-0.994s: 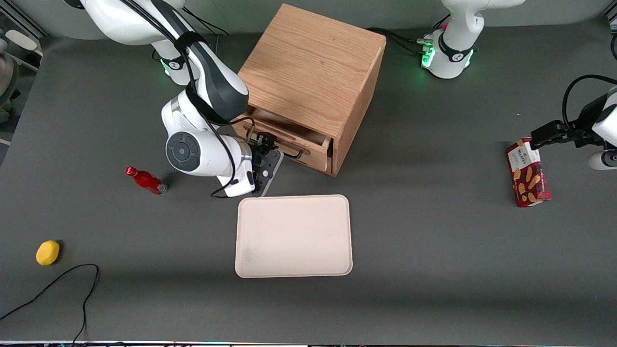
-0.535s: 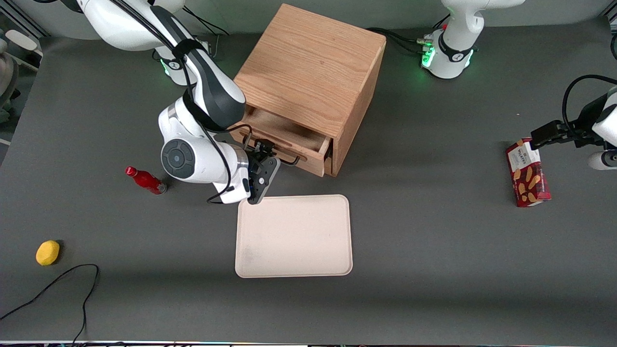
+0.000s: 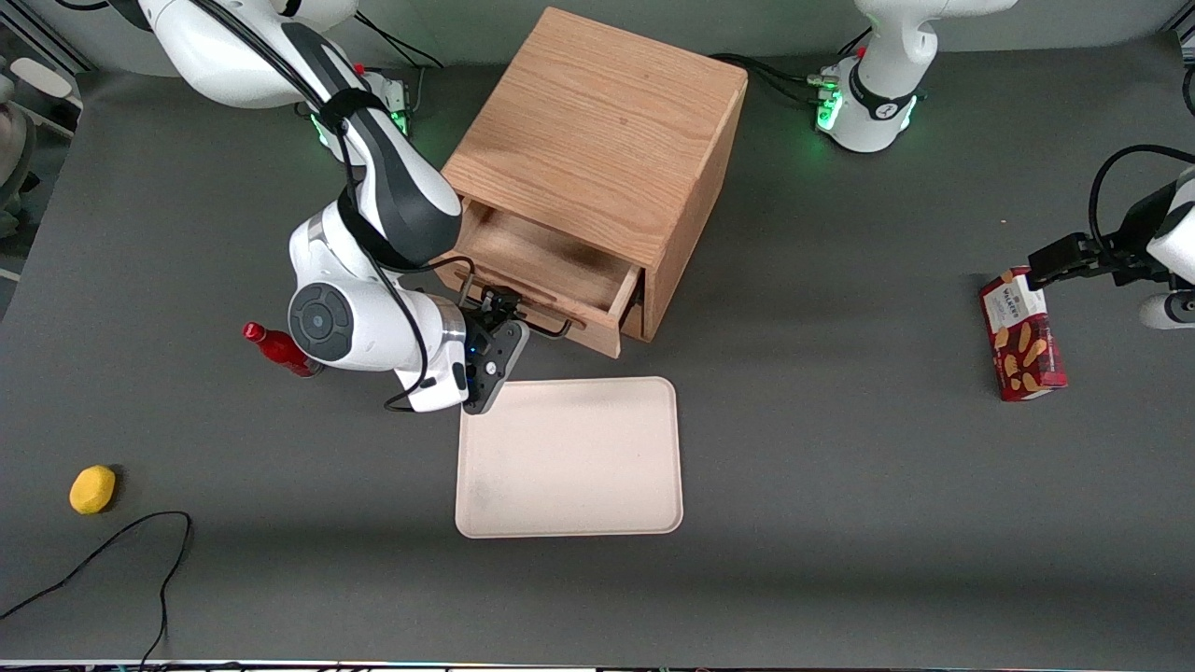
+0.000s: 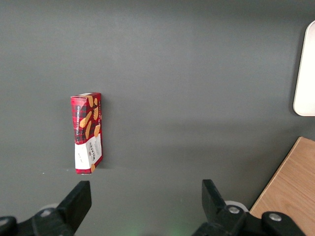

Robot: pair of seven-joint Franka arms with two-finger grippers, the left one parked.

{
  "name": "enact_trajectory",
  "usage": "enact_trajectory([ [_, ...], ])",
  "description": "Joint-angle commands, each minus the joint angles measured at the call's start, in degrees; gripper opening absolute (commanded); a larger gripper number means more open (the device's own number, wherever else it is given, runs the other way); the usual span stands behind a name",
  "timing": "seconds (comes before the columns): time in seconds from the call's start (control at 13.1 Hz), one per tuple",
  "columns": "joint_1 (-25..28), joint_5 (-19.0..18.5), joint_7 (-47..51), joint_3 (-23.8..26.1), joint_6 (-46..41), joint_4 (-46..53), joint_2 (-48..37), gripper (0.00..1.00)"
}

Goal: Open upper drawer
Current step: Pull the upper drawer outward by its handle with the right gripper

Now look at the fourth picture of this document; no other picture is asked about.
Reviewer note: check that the cream plastic tray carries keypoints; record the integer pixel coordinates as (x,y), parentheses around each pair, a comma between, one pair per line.
(307,73)

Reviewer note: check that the wooden drawer cabinet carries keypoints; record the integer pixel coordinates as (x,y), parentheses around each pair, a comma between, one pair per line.
(292,191)

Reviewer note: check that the red tartan shortbread box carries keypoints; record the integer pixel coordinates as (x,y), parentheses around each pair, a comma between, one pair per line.
(86,127)

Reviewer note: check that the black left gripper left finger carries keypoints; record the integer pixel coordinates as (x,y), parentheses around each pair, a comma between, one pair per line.
(71,214)

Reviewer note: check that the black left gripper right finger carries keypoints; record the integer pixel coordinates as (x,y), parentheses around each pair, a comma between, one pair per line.
(221,221)

